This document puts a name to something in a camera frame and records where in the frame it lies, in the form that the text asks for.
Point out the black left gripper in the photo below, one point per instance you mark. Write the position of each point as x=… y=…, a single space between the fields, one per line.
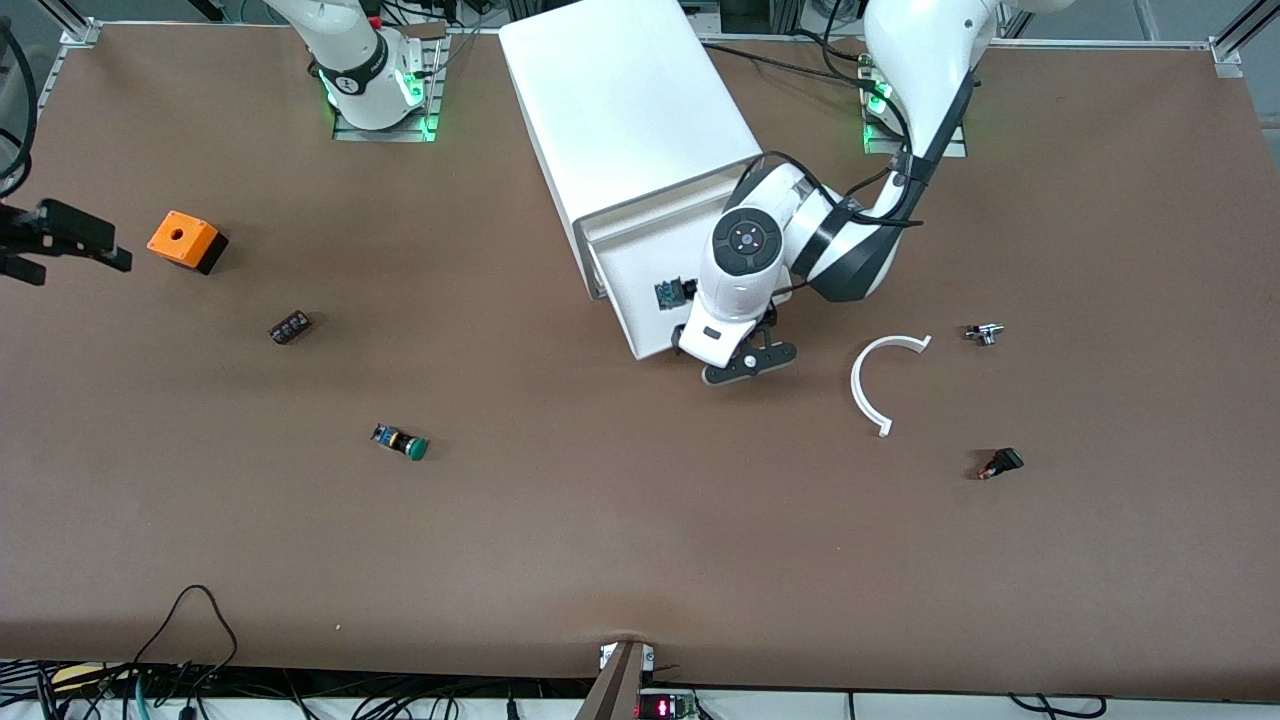
x=676 y=335

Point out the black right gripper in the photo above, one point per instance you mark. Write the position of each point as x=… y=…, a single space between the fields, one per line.
x=22 y=243

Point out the red push button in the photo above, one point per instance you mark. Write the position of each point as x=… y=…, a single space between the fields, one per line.
x=670 y=295

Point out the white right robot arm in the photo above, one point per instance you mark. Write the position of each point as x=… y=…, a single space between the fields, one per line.
x=355 y=70

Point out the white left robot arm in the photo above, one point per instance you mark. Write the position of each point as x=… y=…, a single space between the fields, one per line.
x=920 y=60

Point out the green push button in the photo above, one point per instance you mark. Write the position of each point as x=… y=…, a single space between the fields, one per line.
x=412 y=446

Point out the white semicircular pipe clamp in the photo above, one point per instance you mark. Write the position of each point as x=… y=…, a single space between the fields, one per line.
x=855 y=390

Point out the small black cylindrical part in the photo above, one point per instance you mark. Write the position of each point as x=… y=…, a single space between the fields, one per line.
x=290 y=327

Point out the small chrome valve fitting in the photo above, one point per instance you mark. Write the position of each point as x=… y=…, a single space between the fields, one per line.
x=985 y=333

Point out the small red display device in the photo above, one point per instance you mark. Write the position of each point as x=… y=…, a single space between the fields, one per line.
x=662 y=708

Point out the orange button enclosure box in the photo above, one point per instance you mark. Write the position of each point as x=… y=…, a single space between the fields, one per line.
x=180 y=238

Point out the aluminium frame corner profile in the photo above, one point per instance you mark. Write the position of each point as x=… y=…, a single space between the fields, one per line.
x=1228 y=55
x=80 y=32

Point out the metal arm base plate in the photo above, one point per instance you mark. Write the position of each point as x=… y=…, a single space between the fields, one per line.
x=955 y=150
x=350 y=133

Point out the small black switch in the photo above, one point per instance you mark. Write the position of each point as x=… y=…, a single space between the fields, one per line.
x=1003 y=462

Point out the brown camera mounting post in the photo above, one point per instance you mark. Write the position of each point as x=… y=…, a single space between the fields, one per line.
x=615 y=690

